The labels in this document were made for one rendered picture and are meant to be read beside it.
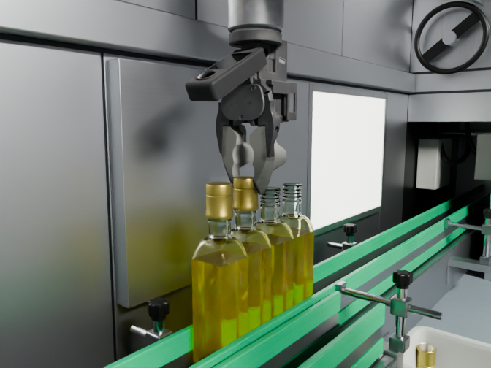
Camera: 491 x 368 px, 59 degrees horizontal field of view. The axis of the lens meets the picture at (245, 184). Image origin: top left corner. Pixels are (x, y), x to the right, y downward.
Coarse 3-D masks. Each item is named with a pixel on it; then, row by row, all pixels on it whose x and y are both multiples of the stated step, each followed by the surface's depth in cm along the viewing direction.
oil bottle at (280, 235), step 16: (256, 224) 64; (272, 224) 64; (272, 240) 62; (288, 240) 64; (272, 256) 62; (288, 256) 65; (272, 272) 63; (288, 272) 65; (272, 288) 63; (288, 288) 66; (272, 304) 63; (288, 304) 66
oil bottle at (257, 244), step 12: (240, 240) 58; (252, 240) 58; (264, 240) 60; (252, 252) 58; (264, 252) 60; (252, 264) 58; (264, 264) 60; (252, 276) 58; (264, 276) 61; (252, 288) 59; (264, 288) 61; (252, 300) 59; (264, 300) 61; (252, 312) 59; (264, 312) 61; (252, 324) 59
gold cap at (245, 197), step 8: (240, 176) 61; (248, 176) 61; (240, 184) 58; (248, 184) 58; (240, 192) 59; (248, 192) 59; (256, 192) 59; (240, 200) 59; (248, 200) 59; (256, 200) 60; (240, 208) 59; (248, 208) 59; (256, 208) 60
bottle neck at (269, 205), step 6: (264, 192) 64; (270, 192) 63; (276, 192) 64; (264, 198) 64; (270, 198) 63; (276, 198) 64; (264, 204) 64; (270, 204) 64; (276, 204) 64; (264, 210) 64; (270, 210) 64; (276, 210) 64; (264, 216) 64; (270, 216) 64; (276, 216) 64
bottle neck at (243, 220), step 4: (236, 212) 60; (240, 212) 59; (244, 212) 59; (248, 212) 59; (252, 212) 59; (236, 216) 60; (240, 216) 59; (244, 216) 59; (248, 216) 59; (252, 216) 60; (236, 220) 60; (240, 220) 59; (244, 220) 59; (248, 220) 59; (252, 220) 60; (236, 224) 60; (240, 224) 60; (244, 224) 59; (248, 224) 59; (252, 224) 60; (236, 228) 60; (240, 228) 60; (244, 228) 59; (248, 228) 59; (252, 228) 60
